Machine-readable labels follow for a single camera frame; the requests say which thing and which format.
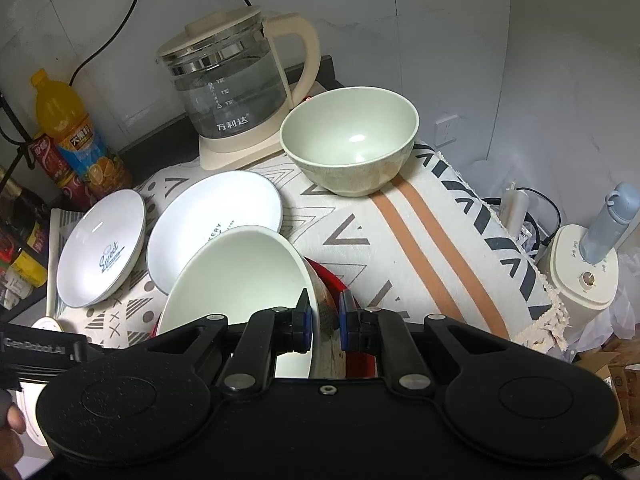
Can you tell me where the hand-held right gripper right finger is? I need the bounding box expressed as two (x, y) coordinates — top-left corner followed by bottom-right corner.
(338, 290), (503, 397)

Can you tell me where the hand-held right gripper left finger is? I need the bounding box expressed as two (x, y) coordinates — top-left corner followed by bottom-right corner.
(150, 288), (321, 395)

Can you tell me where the large white bowl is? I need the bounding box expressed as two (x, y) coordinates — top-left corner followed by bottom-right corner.
(157, 225), (346, 381)

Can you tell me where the small white script-print plate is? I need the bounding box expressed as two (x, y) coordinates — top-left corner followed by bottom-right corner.
(56, 190), (147, 308)

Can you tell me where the person's left hand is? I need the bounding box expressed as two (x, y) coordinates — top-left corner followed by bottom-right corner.
(0, 391), (27, 467)

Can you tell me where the red bowl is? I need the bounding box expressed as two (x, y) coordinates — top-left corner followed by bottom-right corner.
(151, 256), (381, 380)

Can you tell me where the yellow label bottle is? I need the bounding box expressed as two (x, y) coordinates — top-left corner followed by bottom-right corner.
(10, 250), (49, 289)

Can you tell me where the patterned tablecloth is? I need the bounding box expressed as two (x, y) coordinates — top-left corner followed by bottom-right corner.
(50, 141), (571, 357)

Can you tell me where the dark bottle with gold cap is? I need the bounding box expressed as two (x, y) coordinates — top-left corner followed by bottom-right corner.
(0, 165), (51, 261)

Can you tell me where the large white printed plate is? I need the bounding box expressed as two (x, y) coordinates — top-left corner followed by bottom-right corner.
(146, 170), (284, 296)

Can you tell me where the pale green bowl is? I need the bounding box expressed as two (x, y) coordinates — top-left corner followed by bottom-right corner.
(279, 87), (420, 197)

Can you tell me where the cream kettle base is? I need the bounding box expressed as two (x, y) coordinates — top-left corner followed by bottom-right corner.
(198, 87), (346, 171)

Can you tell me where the white power adapter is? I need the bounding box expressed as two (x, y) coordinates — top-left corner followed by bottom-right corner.
(502, 182), (532, 239)

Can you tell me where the orange juice bottle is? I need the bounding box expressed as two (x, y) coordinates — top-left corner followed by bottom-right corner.
(30, 69), (134, 202)

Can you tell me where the cream countertop appliance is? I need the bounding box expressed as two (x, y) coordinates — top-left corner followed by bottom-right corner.
(547, 224), (621, 332)

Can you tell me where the cardboard box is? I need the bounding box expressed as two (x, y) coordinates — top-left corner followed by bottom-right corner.
(575, 340), (634, 464)

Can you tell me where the blue-grey water bottle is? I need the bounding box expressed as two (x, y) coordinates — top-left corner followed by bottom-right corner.
(582, 182), (636, 266)

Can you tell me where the clear plastic bag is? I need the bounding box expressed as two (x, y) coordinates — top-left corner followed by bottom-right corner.
(607, 255), (640, 347)

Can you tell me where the black wire rack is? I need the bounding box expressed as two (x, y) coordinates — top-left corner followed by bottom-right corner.
(0, 89), (56, 311)

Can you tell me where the white wall socket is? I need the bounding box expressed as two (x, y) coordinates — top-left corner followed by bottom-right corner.
(434, 115), (461, 146)

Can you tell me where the glass kettle with cream handle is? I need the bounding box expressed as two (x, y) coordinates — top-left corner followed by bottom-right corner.
(155, 5), (322, 139)

